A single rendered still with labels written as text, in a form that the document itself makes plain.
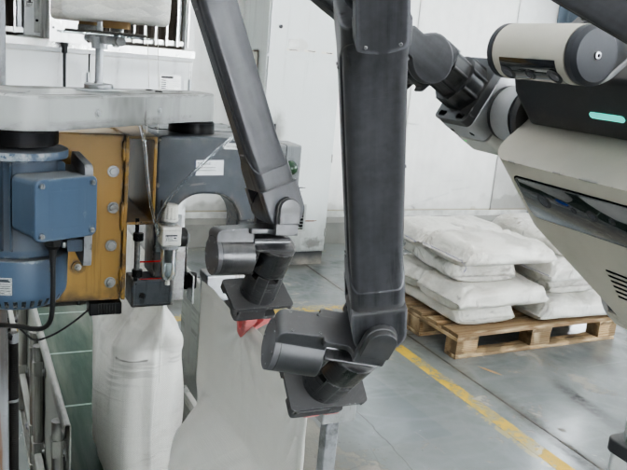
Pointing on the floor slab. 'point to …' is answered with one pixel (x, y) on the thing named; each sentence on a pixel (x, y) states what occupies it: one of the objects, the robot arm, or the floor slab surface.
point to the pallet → (462, 336)
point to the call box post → (328, 435)
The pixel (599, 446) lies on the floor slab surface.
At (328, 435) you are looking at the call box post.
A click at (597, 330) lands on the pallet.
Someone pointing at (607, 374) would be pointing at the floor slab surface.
